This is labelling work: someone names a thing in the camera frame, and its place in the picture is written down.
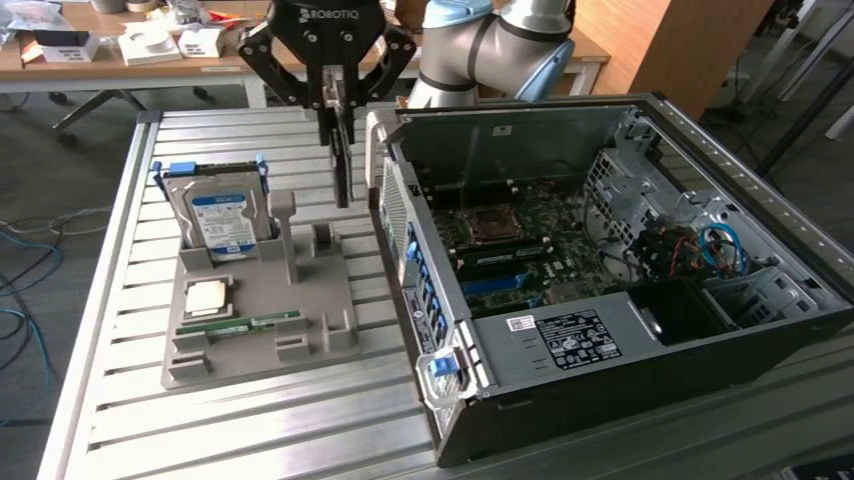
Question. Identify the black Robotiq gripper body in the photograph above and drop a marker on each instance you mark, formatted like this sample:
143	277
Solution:
327	35

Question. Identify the black GPU graphics card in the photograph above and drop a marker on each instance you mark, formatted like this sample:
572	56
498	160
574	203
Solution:
341	170

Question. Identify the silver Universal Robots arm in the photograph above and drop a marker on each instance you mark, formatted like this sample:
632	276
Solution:
467	50

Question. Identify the brown cardboard box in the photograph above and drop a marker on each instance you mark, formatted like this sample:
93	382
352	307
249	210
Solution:
408	12

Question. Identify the small white labelled box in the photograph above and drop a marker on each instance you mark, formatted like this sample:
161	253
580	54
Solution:
200	44

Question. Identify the white box with tape roll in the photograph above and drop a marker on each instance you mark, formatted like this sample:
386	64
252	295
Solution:
149	47

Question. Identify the wooden desk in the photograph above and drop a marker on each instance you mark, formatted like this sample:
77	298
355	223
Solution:
100	70

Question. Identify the hard disk in blue caddy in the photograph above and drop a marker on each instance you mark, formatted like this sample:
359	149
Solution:
213	215

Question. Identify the white box with black lid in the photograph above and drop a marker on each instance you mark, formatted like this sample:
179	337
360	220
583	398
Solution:
67	47

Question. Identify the CPU socket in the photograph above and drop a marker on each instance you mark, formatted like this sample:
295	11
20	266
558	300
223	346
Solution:
490	222

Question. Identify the wooden cabinet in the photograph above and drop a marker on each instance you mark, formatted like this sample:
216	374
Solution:
667	50

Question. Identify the grey parts rack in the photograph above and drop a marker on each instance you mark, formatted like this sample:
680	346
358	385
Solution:
267	300

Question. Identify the blue expansion slot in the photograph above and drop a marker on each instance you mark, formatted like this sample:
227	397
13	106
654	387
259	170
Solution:
494	286

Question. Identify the silver CPU chip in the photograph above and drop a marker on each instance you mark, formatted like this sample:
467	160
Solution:
203	300

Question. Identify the green motherboard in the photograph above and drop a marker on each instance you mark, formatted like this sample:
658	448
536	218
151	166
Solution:
587	265

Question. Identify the grey power supply unit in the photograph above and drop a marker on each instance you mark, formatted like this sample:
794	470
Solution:
514	350

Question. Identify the blue case latch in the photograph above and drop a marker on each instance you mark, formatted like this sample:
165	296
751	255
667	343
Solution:
442	365

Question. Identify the metal disk bay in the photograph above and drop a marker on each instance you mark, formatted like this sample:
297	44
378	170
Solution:
760	300

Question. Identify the black open PC case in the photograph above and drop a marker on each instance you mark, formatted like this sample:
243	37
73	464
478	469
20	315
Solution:
600	400

